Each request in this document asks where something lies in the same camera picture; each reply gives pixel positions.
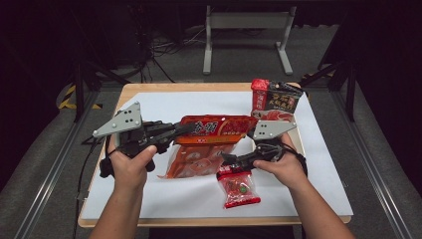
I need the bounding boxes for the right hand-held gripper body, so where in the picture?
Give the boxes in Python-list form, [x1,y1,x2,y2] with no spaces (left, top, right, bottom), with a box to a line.
[250,119,298,162]

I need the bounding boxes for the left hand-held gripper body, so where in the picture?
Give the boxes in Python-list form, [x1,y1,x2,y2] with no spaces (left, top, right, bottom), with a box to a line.
[93,102,175,158]

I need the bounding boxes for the small red clear packet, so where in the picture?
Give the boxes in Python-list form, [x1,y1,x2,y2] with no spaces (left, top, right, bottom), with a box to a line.
[216,164,262,210]

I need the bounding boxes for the red and black food packet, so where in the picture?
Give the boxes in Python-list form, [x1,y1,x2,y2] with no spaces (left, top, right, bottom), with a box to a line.
[250,78,305,122]

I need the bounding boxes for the large clear orange packet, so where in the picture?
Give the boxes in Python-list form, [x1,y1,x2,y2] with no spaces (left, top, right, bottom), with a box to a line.
[157,142,237,180]

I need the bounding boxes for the long orange snack packet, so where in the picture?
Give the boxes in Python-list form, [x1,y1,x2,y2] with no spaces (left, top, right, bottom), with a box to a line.
[174,114,260,146]

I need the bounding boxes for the person's right hand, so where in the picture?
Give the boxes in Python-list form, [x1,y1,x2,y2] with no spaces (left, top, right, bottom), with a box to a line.
[253,133,309,191]

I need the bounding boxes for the person's left hand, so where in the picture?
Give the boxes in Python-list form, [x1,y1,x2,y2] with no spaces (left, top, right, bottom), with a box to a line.
[108,138,158,193]

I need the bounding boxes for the white table sheet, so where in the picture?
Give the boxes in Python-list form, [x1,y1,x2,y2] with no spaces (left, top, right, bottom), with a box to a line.
[81,91,354,220]

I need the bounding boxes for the black tripod stand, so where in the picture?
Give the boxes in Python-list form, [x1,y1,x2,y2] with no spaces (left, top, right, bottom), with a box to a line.
[68,56,131,123]
[299,58,358,122]

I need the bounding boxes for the yellow black hazard tape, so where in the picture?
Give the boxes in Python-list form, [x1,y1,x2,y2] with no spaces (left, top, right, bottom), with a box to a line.
[58,84,103,111]

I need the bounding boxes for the person's dark clothing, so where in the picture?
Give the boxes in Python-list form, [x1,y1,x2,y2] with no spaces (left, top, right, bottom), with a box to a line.
[148,226,296,239]

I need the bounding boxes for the grey metal stand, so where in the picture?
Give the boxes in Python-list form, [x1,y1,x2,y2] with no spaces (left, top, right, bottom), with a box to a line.
[202,4,298,77]

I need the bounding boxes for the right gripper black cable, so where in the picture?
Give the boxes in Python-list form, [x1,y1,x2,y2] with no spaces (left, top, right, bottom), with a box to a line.
[281,145,309,177]

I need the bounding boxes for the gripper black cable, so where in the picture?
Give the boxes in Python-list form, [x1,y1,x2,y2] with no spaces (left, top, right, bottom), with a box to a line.
[281,145,309,177]
[72,134,115,239]

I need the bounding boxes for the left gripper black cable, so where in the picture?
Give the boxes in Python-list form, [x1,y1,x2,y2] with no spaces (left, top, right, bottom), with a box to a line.
[72,134,115,239]

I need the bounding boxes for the black floor cables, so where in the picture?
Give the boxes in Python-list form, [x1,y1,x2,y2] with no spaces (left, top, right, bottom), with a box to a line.
[133,24,208,84]

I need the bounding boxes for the aluminium floor rail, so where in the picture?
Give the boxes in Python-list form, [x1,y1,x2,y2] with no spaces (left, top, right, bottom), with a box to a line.
[331,90,414,239]
[13,90,102,239]

